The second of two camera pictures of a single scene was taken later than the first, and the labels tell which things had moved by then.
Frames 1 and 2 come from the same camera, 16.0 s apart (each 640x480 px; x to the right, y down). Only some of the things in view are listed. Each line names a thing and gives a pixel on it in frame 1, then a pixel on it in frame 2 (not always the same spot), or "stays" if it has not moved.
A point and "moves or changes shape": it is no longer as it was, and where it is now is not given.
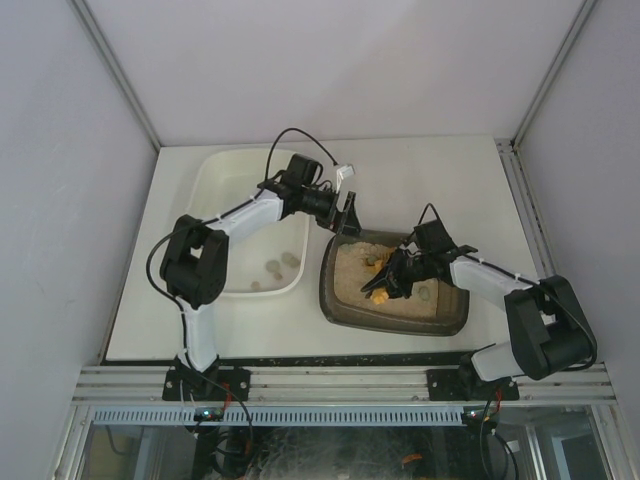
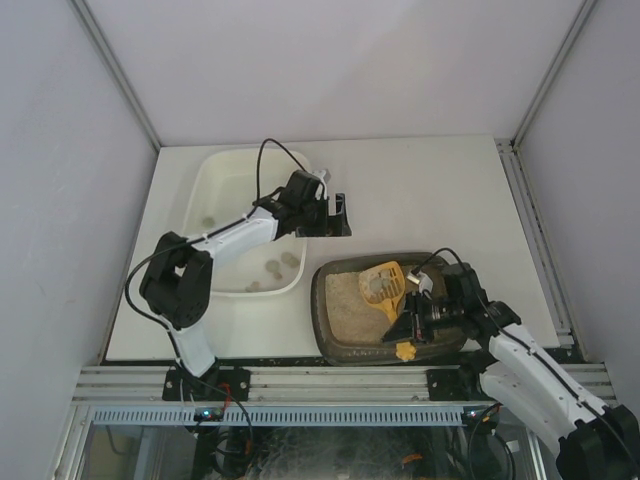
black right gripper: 400,273 → 419,320
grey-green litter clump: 272,266 stays
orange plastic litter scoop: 380,296 moves or changes shape
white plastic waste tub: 273,260 stays
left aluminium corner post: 84,13 stays
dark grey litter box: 351,259 moves or changes shape
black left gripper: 339,215 → 322,217
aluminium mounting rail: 143,386 stays
